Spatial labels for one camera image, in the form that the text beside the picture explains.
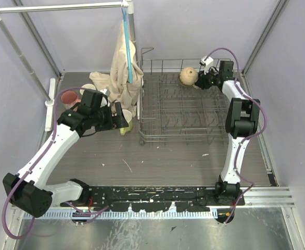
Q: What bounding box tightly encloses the yellow-green mug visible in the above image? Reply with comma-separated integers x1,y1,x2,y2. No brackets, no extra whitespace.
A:
120,109,133,135

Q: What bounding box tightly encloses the beige round mug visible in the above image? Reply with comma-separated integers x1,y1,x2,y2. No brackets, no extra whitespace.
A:
179,67,198,87

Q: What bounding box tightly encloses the light blue mug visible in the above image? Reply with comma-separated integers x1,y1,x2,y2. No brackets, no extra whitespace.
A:
80,84,96,95

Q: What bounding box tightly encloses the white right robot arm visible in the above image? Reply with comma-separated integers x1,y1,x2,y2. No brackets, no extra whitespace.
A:
195,57,260,205

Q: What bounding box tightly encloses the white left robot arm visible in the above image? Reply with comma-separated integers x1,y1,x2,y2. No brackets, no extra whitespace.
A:
3,89,128,218

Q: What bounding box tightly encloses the white metal clothes rack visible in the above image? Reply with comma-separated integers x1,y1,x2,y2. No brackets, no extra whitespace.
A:
0,0,144,132

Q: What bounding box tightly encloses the beige cloth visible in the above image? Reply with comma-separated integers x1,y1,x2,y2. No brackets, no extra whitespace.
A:
89,25,144,117

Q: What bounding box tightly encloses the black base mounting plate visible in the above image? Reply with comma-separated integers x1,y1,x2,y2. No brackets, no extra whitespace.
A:
71,186,236,213

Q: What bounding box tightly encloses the blue clothes hanger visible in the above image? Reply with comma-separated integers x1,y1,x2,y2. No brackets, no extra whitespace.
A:
121,7,133,83

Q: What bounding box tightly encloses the grey wire dish rack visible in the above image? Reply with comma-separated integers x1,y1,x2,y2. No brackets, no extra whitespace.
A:
137,47,228,145

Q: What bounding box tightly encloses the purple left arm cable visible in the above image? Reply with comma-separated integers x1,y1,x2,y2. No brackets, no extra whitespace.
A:
2,87,91,240

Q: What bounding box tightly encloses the slotted cable duct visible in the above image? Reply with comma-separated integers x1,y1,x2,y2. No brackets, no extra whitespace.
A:
38,208,218,220

